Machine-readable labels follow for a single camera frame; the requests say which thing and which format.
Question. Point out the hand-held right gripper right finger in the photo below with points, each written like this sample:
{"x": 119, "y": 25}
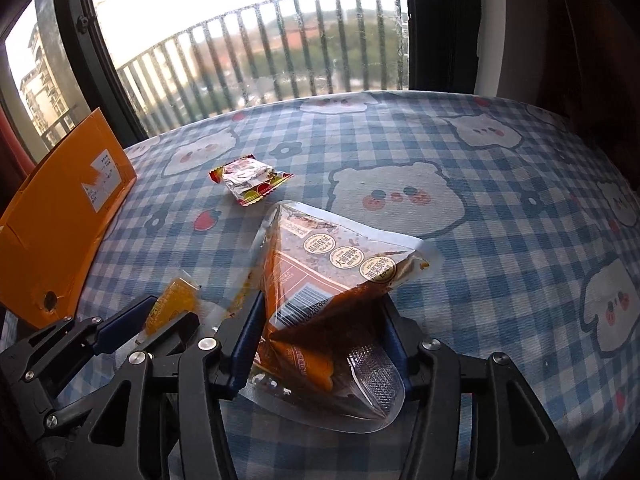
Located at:
{"x": 404, "y": 370}

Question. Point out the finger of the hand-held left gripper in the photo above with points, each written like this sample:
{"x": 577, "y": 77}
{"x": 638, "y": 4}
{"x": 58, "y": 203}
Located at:
{"x": 172, "y": 337}
{"x": 122, "y": 322}

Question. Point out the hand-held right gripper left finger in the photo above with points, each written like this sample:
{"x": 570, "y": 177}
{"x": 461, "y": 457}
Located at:
{"x": 247, "y": 345}

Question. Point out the small orange yellow snack packet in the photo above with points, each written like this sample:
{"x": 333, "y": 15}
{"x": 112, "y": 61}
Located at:
{"x": 172, "y": 300}

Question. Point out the clear triangular brown snack packet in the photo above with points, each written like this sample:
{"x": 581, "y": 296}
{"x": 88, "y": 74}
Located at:
{"x": 330, "y": 305}

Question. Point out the orange cardboard box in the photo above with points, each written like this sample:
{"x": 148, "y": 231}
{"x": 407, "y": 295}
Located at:
{"x": 60, "y": 200}

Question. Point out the small clear red snack packet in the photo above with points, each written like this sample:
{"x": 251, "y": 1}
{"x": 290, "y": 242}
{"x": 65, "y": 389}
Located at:
{"x": 247, "y": 180}

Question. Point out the blue checked cat tablecloth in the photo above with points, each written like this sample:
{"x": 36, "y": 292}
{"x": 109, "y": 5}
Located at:
{"x": 500, "y": 210}

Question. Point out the red curtain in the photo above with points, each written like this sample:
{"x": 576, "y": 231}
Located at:
{"x": 7, "y": 145}

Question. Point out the distant apartment building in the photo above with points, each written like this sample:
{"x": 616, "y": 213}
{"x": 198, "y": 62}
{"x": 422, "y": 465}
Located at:
{"x": 45, "y": 95}

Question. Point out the black window frame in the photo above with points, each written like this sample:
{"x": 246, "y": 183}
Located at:
{"x": 95, "y": 50}

